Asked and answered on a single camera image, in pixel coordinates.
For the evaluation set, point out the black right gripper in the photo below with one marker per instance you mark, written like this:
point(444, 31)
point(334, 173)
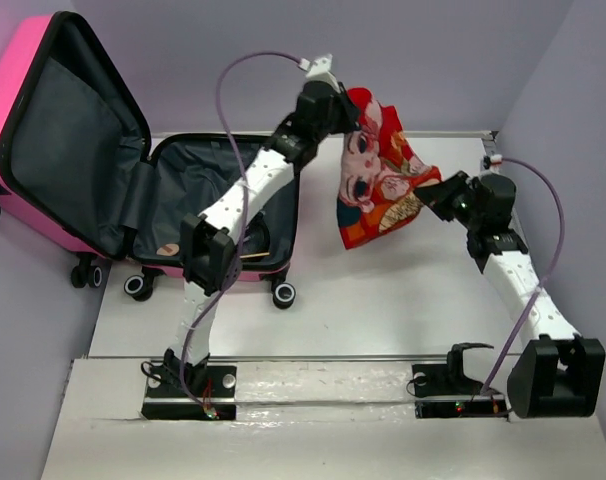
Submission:
point(439, 196)

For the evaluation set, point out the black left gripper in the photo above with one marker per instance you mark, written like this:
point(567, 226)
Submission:
point(349, 111)

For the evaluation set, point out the red printed cloth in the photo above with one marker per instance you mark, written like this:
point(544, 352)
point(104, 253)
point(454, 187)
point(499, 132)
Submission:
point(379, 175)

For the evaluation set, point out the black belt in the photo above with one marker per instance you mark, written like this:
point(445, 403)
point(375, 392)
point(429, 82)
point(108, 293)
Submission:
point(256, 239)

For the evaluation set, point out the wooden chopstick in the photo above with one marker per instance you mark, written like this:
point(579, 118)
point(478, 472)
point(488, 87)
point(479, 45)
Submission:
point(254, 255)

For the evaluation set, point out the pink hard-shell suitcase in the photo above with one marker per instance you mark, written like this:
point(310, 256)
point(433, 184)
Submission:
point(78, 164)

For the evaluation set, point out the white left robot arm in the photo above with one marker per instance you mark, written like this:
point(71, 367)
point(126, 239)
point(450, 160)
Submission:
point(211, 242)

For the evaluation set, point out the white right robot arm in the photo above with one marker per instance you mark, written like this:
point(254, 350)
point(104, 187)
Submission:
point(546, 368)

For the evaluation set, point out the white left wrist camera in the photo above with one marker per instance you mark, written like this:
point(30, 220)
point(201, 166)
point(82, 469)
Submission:
point(319, 69)

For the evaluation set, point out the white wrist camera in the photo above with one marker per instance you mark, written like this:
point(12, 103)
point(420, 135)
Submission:
point(491, 164)
point(319, 69)

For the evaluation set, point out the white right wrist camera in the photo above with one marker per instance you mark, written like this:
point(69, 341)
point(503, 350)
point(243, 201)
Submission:
point(491, 164)

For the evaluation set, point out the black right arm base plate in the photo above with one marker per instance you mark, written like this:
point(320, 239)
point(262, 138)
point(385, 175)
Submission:
point(443, 391)

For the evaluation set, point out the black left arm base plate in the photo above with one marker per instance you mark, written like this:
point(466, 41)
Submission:
point(211, 398)

